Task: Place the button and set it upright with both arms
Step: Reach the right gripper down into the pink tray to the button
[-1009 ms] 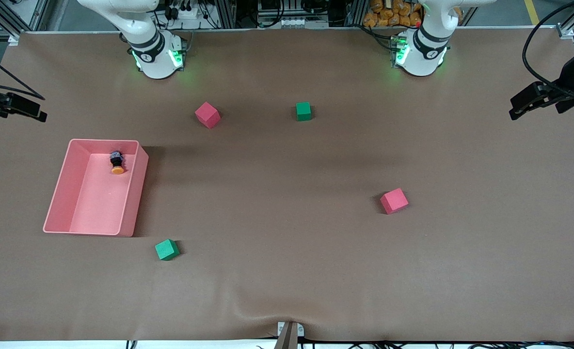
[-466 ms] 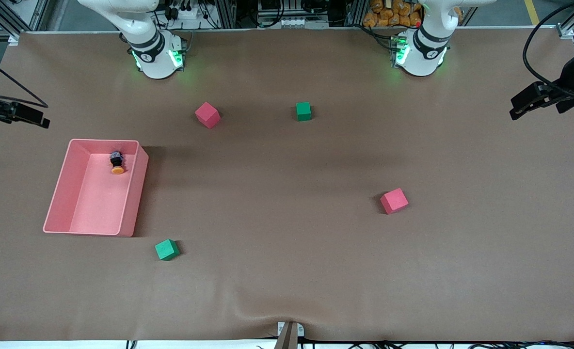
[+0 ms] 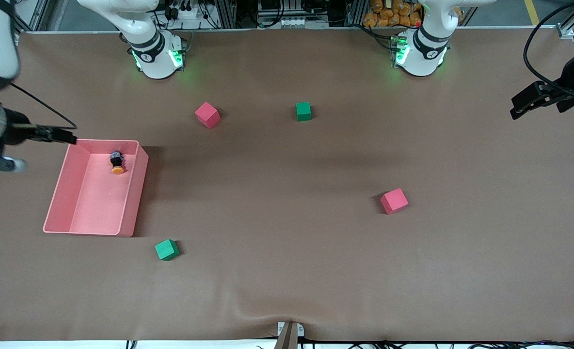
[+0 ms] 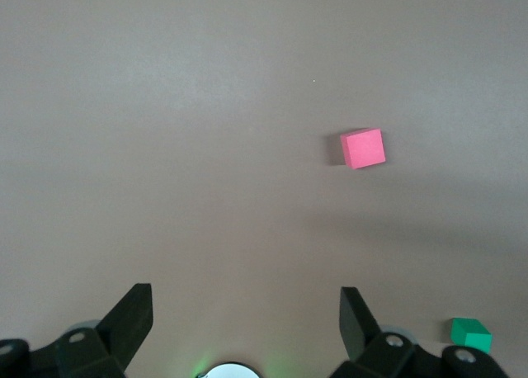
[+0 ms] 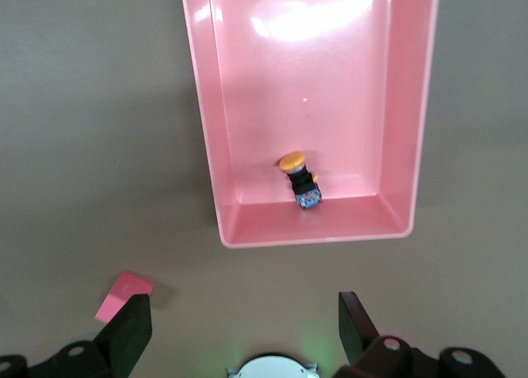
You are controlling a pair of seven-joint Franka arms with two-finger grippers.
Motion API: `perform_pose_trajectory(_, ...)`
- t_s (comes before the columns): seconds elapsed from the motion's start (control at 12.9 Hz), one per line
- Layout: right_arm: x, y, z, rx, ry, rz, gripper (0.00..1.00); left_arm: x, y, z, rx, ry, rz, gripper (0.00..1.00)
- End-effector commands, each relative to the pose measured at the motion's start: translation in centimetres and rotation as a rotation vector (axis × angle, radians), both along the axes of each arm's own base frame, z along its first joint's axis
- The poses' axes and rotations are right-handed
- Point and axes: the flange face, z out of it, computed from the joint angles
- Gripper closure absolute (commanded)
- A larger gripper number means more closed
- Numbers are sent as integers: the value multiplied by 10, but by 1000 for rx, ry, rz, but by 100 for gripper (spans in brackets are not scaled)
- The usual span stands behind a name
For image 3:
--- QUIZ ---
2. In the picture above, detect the pink plastic bin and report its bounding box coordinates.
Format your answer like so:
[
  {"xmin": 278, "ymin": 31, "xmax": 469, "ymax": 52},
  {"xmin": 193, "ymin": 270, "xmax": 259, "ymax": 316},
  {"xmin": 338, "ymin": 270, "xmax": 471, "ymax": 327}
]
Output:
[{"xmin": 43, "ymin": 139, "xmax": 149, "ymax": 238}]

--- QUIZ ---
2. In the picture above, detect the pink foam cube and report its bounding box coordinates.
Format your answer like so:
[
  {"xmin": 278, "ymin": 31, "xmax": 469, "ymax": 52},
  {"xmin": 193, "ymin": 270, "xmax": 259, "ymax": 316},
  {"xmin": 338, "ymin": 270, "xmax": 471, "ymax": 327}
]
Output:
[
  {"xmin": 380, "ymin": 188, "xmax": 409, "ymax": 215},
  {"xmin": 194, "ymin": 102, "xmax": 221, "ymax": 129}
]

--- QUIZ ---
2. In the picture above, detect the orange packaged goods pile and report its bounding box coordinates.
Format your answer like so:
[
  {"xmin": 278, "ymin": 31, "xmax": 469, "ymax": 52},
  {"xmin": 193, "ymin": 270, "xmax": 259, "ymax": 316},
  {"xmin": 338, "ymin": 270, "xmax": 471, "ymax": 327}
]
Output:
[{"xmin": 363, "ymin": 0, "xmax": 423, "ymax": 28}]

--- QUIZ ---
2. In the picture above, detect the white power strip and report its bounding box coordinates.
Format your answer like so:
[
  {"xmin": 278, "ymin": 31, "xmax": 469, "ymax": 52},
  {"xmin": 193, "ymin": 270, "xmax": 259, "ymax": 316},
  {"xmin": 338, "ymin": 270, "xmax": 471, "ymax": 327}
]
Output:
[{"xmin": 167, "ymin": 4, "xmax": 201, "ymax": 21}]

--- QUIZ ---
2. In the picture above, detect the white terminal block device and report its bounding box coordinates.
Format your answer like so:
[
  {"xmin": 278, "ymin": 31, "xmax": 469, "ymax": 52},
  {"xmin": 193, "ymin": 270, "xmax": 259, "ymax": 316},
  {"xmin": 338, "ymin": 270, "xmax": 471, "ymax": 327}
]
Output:
[{"xmin": 277, "ymin": 17, "xmax": 330, "ymax": 28}]

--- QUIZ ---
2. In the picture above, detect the brown table cover mat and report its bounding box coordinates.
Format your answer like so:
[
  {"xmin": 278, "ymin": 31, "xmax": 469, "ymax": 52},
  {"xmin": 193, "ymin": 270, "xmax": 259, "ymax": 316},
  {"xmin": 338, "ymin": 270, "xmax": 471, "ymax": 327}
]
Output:
[{"xmin": 0, "ymin": 27, "xmax": 574, "ymax": 343}]

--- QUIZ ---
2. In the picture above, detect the metal clamp bracket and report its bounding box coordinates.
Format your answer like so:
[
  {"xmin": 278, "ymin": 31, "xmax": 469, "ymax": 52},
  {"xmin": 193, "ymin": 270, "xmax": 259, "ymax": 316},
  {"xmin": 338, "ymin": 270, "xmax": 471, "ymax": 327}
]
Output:
[{"xmin": 273, "ymin": 321, "xmax": 305, "ymax": 349}]

